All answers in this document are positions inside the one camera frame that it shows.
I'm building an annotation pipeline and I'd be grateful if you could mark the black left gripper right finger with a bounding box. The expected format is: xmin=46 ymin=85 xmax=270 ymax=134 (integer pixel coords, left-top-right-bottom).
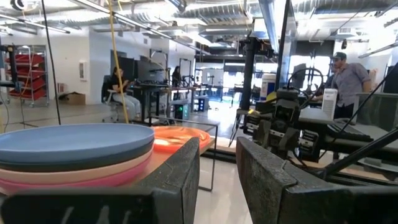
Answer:
xmin=235 ymin=136 xmax=398 ymax=224

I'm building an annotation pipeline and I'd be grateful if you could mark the white wall frame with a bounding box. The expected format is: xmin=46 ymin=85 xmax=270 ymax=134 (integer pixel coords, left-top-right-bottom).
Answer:
xmin=78 ymin=60 xmax=89 ymax=82

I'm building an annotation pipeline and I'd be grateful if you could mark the long ceiling light strip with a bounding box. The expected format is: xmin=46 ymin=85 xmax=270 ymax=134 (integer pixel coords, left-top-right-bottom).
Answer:
xmin=0 ymin=12 xmax=71 ymax=35
xmin=67 ymin=0 xmax=205 ymax=55

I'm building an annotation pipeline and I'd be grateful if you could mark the red shelving rack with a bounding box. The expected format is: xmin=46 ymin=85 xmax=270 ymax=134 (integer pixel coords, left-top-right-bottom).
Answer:
xmin=3 ymin=45 xmax=50 ymax=108

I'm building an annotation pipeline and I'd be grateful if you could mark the person with cap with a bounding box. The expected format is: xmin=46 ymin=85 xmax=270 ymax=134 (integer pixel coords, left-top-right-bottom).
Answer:
xmin=328 ymin=51 xmax=373 ymax=119

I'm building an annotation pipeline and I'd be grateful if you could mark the beige plate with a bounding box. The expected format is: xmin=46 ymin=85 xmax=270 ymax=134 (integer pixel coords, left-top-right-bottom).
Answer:
xmin=0 ymin=148 xmax=154 ymax=185

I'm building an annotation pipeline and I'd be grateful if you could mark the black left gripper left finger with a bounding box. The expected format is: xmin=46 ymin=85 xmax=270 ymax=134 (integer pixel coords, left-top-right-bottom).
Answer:
xmin=0 ymin=136 xmax=200 ymax=224

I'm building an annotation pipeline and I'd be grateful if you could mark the opaque pink plate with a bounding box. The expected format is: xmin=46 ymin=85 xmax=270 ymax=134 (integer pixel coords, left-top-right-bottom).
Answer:
xmin=0 ymin=157 xmax=152 ymax=195

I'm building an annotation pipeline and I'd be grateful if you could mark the dark blue plate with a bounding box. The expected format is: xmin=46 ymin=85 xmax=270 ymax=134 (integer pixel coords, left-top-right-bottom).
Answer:
xmin=0 ymin=139 xmax=155 ymax=174

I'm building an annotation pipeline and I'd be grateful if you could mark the black office desk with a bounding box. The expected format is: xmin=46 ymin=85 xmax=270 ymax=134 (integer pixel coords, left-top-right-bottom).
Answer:
xmin=129 ymin=81 xmax=175 ymax=125

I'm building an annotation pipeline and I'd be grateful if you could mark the white upright box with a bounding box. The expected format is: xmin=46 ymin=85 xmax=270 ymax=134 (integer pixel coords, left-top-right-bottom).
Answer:
xmin=321 ymin=88 xmax=339 ymax=121

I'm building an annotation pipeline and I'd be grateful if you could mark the seated person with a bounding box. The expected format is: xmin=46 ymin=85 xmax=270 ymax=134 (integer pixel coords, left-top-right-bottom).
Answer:
xmin=110 ymin=66 xmax=142 ymax=122

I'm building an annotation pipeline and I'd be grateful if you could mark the computer tower green light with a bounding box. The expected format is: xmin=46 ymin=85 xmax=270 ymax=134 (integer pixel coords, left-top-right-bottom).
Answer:
xmin=169 ymin=99 xmax=190 ymax=121

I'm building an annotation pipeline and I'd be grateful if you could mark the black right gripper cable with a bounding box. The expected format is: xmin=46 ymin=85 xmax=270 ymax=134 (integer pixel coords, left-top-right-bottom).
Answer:
xmin=285 ymin=67 xmax=326 ymax=110

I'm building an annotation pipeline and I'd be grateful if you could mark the translucent neon orange plate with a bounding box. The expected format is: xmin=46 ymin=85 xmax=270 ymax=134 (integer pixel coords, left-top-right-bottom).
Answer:
xmin=152 ymin=125 xmax=213 ymax=154

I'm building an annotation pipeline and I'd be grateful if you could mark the distant standing person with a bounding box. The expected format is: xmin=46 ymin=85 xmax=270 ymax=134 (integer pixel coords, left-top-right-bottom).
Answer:
xmin=171 ymin=65 xmax=183 ymax=88

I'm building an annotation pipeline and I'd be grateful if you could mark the black computer monitor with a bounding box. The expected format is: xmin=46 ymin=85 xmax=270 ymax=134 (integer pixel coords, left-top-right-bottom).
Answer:
xmin=136 ymin=59 xmax=166 ymax=84
xmin=117 ymin=55 xmax=137 ymax=82

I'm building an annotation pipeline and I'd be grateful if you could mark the black metal table frame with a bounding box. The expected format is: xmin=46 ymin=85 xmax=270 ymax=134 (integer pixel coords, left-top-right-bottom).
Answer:
xmin=228 ymin=0 xmax=398 ymax=187

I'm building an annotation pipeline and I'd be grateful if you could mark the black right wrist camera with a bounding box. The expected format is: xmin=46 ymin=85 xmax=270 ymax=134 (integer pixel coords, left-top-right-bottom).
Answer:
xmin=275 ymin=88 xmax=300 ymax=102

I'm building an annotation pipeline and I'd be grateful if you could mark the light blue plate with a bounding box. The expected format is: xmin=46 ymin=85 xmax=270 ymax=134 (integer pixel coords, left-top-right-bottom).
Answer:
xmin=0 ymin=123 xmax=155 ymax=164

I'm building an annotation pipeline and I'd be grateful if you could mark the cardboard box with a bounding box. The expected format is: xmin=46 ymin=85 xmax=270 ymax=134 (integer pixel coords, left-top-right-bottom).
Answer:
xmin=58 ymin=91 xmax=86 ymax=106

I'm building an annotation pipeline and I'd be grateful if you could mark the yellow hanging cable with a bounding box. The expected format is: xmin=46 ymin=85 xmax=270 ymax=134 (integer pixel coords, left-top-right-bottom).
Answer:
xmin=106 ymin=0 xmax=130 ymax=124

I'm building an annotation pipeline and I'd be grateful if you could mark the black hanging cable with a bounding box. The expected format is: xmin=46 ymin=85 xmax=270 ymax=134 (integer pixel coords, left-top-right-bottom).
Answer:
xmin=40 ymin=0 xmax=62 ymax=126

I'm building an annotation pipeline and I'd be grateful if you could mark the office chair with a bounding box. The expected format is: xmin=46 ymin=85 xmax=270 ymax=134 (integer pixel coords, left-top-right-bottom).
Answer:
xmin=101 ymin=74 xmax=125 ymax=124

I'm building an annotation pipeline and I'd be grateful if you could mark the grey side desk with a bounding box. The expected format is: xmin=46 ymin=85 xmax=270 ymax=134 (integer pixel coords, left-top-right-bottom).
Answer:
xmin=298 ymin=92 xmax=398 ymax=133

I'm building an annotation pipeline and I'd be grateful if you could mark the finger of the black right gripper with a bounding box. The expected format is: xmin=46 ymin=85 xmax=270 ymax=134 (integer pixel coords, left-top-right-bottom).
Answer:
xmin=279 ymin=127 xmax=302 ymax=156
xmin=254 ymin=119 xmax=272 ymax=149

